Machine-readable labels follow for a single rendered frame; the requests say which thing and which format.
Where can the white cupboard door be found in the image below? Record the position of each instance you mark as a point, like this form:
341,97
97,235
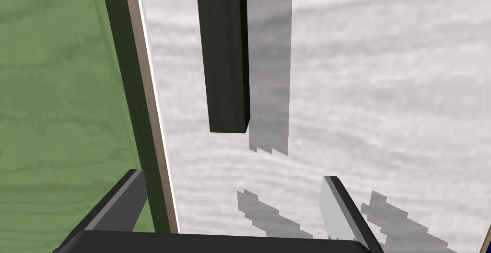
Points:
345,92

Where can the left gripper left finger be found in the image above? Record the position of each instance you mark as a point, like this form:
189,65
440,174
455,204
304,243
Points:
115,208

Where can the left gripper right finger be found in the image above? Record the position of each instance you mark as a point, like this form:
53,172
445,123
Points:
343,214

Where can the green cupboard panel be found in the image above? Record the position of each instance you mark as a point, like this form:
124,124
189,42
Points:
65,103

